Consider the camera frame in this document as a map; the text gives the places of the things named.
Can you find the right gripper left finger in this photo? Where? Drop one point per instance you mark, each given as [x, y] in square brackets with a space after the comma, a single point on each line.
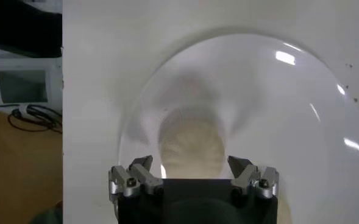
[145, 179]

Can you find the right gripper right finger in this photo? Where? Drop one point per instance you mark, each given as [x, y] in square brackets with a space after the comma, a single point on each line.
[246, 179]

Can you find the white steamed baozi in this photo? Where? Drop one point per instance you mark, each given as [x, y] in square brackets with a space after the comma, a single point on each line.
[191, 146]

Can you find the large white plate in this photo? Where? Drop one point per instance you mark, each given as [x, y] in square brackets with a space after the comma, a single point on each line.
[273, 121]

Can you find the white box with grey screen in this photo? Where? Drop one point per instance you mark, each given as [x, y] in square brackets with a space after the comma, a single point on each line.
[22, 86]

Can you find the black curved housing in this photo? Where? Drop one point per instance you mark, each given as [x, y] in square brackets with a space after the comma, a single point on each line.
[20, 27]

